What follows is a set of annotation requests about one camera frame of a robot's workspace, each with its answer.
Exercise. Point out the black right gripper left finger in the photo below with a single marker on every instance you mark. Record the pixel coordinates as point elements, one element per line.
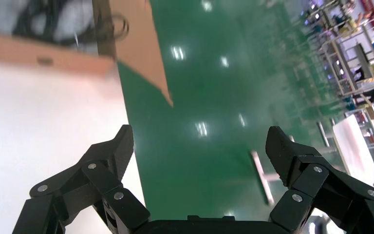
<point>87,190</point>

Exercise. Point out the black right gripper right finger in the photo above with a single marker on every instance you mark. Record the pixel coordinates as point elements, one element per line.
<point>322,193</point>

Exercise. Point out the brown cardboard box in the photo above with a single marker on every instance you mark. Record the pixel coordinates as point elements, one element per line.
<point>138,48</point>

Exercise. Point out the white work table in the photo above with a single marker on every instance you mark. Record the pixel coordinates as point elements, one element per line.
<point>354,151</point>

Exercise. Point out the metal storage shelf rack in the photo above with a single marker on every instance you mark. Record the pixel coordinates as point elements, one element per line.
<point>345,58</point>

